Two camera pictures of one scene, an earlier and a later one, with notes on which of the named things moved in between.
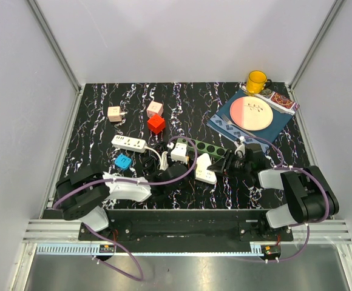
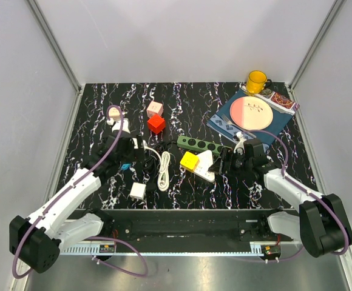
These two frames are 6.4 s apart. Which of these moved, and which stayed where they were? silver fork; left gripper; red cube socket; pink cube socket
Moved: left gripper
Stayed: silver fork; pink cube socket; red cube socket
